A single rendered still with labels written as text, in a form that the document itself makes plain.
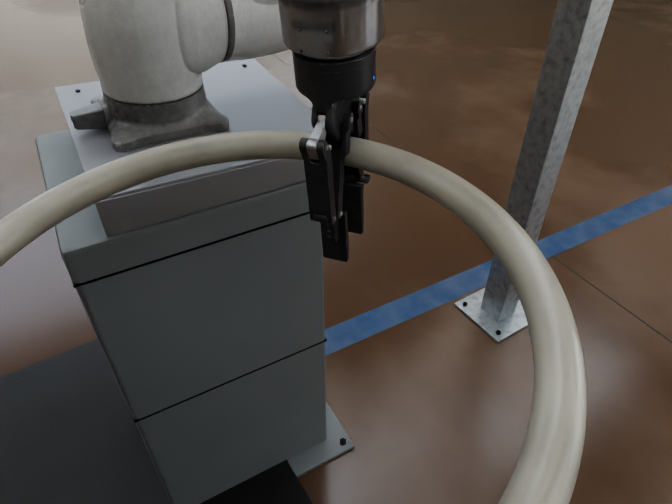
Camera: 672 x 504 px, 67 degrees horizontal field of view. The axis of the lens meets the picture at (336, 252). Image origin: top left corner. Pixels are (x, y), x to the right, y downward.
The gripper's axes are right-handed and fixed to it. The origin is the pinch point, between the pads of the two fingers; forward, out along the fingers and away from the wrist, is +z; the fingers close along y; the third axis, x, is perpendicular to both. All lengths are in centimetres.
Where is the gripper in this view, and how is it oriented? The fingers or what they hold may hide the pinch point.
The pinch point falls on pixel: (343, 222)
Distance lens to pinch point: 59.2
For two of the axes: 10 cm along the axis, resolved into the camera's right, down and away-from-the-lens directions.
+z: 0.5, 7.4, 6.7
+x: 9.3, 2.1, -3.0
